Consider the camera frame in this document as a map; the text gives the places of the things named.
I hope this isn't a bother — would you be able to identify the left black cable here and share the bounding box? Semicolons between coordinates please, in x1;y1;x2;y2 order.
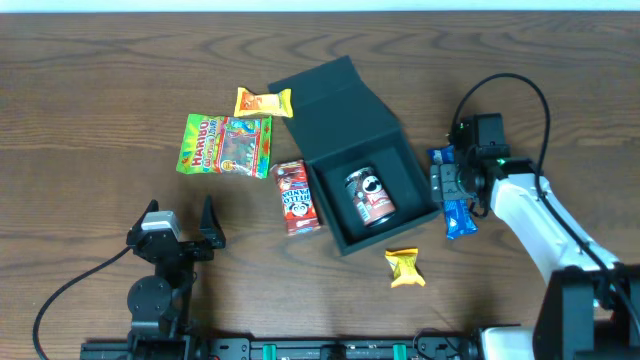
31;244;135;360

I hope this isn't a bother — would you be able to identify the orange yellow snack packet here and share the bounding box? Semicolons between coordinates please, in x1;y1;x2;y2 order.
234;87;294;118

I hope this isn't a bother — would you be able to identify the red Hello Panda box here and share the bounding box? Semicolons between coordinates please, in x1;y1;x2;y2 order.
270;160;321;236

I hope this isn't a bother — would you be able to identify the blue Oreo packet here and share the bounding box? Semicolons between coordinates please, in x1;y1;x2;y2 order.
427;145;478;240

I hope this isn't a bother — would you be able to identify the dark green gift box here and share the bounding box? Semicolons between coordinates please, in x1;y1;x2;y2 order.
268;56;441;255

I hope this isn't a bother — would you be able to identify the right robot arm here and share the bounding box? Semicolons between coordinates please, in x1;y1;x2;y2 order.
430;156;639;359

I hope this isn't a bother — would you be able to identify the right black cable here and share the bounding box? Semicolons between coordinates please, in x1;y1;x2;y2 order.
449;72;640;346

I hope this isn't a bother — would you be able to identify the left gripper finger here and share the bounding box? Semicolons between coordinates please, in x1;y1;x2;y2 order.
199;195;226;249
131;199;159;231

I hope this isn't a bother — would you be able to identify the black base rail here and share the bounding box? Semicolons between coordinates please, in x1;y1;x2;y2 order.
79;336;482;360

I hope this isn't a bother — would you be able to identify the black cable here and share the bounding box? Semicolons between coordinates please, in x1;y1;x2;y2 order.
31;244;135;360
449;72;640;346

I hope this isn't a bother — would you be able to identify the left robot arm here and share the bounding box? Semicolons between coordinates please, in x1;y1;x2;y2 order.
126;196;226;340

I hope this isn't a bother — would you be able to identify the green Haribo worms bag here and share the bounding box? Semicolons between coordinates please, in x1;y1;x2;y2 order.
176;114;272;179

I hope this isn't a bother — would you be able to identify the Pringles can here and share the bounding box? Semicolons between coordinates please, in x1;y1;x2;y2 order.
345;167;396;227

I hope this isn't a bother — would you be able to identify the yellow wrapped snack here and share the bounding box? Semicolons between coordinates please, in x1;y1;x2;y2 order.
385;248;426;288

